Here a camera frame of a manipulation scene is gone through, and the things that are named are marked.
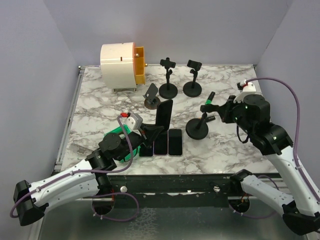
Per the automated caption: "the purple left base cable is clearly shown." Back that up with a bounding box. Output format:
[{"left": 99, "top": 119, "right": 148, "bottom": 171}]
[{"left": 87, "top": 190, "right": 140, "bottom": 222}]

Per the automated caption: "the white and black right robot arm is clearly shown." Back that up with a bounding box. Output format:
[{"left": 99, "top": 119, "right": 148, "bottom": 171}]
[{"left": 200, "top": 94, "right": 320, "bottom": 236}]

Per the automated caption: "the tall black phone stand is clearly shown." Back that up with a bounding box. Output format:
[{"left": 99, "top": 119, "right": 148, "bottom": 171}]
[{"left": 183, "top": 59, "right": 202, "bottom": 98}]

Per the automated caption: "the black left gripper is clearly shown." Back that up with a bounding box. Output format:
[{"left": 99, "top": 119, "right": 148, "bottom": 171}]
[{"left": 116, "top": 122, "right": 163, "bottom": 162}]

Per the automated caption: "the silver-edged phone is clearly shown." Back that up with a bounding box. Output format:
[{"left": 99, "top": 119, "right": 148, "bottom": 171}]
[{"left": 139, "top": 144, "right": 154, "bottom": 158}]

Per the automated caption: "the orange and black marker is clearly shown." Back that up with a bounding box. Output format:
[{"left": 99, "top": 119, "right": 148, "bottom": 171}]
[{"left": 199, "top": 115, "right": 216, "bottom": 123}]

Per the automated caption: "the white cylindrical drum device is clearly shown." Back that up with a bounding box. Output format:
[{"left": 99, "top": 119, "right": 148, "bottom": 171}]
[{"left": 100, "top": 42, "right": 137, "bottom": 90}]

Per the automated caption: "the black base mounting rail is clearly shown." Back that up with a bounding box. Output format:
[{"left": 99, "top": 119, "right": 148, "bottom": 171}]
[{"left": 95, "top": 174, "right": 251, "bottom": 212}]

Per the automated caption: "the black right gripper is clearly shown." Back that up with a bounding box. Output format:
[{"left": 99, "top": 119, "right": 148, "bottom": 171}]
[{"left": 218, "top": 94, "right": 255, "bottom": 135}]

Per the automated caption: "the purple-edged black phone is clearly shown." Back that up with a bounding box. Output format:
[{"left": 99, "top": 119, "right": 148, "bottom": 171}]
[{"left": 168, "top": 128, "right": 183, "bottom": 156}]

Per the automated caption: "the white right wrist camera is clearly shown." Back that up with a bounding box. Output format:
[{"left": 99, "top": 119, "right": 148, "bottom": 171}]
[{"left": 233, "top": 80, "right": 257, "bottom": 104}]

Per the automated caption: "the green and black marker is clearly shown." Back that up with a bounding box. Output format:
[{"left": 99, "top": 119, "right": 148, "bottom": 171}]
[{"left": 205, "top": 91, "right": 216, "bottom": 105}]

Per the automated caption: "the black phone with silver edge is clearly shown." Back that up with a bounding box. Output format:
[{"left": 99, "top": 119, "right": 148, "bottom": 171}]
[{"left": 153, "top": 131, "right": 168, "bottom": 155}]

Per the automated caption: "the brown round phone stand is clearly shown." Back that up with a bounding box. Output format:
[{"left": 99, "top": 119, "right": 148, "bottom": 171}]
[{"left": 143, "top": 83, "right": 161, "bottom": 110}]

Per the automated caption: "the green plastic bin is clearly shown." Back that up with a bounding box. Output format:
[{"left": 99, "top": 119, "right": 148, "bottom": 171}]
[{"left": 107, "top": 125, "right": 141, "bottom": 163}]

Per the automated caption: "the black round-base front stand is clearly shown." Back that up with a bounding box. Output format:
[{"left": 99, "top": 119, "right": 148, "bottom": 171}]
[{"left": 158, "top": 57, "right": 178, "bottom": 100}]

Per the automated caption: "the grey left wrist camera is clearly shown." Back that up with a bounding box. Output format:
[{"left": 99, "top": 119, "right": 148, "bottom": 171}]
[{"left": 120, "top": 113, "right": 143, "bottom": 131}]

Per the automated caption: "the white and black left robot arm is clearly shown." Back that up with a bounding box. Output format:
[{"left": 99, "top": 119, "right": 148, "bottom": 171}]
[{"left": 9, "top": 123, "right": 164, "bottom": 226}]

